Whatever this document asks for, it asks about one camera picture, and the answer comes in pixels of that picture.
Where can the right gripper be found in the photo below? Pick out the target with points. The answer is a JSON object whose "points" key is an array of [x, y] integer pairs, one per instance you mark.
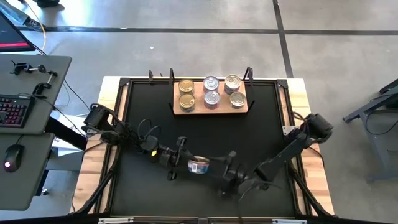
{"points": [[237, 180]]}

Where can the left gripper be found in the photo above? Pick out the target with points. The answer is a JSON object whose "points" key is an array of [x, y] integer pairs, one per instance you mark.
{"points": [[171, 158]]}

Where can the blue tuna can gold lid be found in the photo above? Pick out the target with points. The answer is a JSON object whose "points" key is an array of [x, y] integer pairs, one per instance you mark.
{"points": [[237, 99], [199, 167]]}

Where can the wooden shelf with black legs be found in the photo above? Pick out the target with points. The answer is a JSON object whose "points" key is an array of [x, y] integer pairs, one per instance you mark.
{"points": [[224, 109]]}

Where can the green tuna can gold lid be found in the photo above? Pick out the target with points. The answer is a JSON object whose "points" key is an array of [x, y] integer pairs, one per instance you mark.
{"points": [[186, 86], [187, 101]]}

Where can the blue tuna can silver lid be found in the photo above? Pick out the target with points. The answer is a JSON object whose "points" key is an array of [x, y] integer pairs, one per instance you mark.
{"points": [[233, 81]]}

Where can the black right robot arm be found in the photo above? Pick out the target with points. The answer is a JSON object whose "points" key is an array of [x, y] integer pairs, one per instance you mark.
{"points": [[280, 158]]}

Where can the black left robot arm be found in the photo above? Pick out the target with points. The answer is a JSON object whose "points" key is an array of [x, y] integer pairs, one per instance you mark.
{"points": [[102, 123]]}

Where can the black table mat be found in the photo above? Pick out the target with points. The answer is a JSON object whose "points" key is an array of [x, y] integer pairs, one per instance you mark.
{"points": [[202, 133]]}

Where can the white box under desk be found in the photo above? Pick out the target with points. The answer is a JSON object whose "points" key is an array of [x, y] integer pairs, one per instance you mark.
{"points": [[66, 152]]}

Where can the black desk leg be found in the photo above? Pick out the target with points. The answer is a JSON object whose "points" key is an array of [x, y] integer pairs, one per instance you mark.
{"points": [[65, 133]]}

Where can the grey desk foot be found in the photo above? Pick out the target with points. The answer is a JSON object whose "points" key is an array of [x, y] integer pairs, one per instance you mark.
{"points": [[44, 191]]}

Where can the grey desk top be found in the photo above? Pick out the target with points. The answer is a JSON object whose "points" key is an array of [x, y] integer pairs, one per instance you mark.
{"points": [[28, 186], [18, 82]]}

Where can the black desk clamp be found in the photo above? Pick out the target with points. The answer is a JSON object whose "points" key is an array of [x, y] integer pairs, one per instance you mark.
{"points": [[38, 88], [18, 66]]}

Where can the black computer mouse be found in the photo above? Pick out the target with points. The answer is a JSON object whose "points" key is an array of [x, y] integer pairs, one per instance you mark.
{"points": [[12, 157]]}

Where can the black backlit keyboard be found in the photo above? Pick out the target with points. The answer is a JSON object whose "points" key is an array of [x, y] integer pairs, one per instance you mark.
{"points": [[15, 112]]}

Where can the person's shoe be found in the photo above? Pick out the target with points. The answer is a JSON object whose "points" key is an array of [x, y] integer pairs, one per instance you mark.
{"points": [[34, 24], [46, 3]]}

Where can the black monitor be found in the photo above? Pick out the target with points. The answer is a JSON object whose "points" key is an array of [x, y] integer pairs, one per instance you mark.
{"points": [[12, 34]]}

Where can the silver frame end plate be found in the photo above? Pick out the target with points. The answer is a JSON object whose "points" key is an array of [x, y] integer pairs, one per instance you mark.
{"points": [[289, 221], [115, 220]]}

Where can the dark grey desk frame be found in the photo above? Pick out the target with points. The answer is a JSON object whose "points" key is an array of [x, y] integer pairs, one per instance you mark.
{"points": [[377, 149]]}

